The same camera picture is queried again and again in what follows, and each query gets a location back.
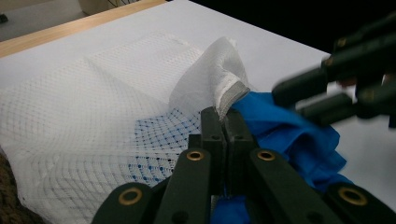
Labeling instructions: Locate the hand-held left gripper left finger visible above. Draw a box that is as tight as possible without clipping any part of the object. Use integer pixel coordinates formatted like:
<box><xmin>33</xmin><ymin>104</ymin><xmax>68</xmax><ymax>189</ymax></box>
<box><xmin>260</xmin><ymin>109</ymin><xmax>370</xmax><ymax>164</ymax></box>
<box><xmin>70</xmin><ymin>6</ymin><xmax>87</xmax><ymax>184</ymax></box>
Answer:
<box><xmin>188</xmin><ymin>106</ymin><xmax>228</xmax><ymax>196</ymax></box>

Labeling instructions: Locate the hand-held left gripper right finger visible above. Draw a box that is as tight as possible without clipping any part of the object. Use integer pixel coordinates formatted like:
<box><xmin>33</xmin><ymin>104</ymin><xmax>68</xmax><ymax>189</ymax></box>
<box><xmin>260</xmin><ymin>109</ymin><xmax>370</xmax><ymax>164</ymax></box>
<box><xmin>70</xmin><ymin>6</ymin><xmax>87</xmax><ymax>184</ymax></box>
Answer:
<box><xmin>224</xmin><ymin>108</ymin><xmax>260</xmax><ymax>196</ymax></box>

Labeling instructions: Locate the blue cloth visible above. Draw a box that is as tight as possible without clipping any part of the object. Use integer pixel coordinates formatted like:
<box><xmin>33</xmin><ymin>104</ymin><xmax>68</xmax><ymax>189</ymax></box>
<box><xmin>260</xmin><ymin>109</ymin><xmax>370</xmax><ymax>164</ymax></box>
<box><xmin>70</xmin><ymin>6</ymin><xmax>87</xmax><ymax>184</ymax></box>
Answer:
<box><xmin>130</xmin><ymin>91</ymin><xmax>355</xmax><ymax>224</ymax></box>

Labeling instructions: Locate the white mesh laundry bag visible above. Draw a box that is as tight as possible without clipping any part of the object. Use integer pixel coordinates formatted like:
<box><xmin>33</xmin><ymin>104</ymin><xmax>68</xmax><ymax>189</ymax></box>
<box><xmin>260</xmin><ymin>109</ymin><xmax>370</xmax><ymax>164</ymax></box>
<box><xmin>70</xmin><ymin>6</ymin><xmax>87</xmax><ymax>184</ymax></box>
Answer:
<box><xmin>0</xmin><ymin>31</ymin><xmax>252</xmax><ymax>224</ymax></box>

